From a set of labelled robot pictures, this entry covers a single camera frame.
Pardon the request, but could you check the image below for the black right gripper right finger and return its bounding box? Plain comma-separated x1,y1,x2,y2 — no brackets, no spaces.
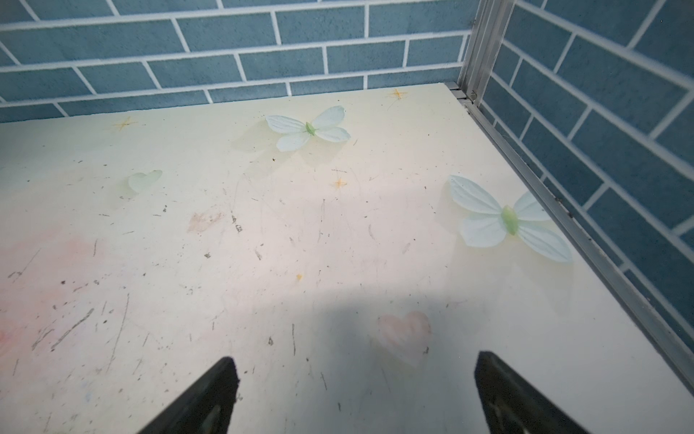
475,351,587,434

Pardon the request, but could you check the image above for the aluminium corner frame post right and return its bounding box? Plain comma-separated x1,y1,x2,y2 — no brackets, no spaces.
458,0,515,105

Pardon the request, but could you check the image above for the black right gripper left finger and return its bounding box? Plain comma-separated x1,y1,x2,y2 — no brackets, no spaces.
139,356,240,434

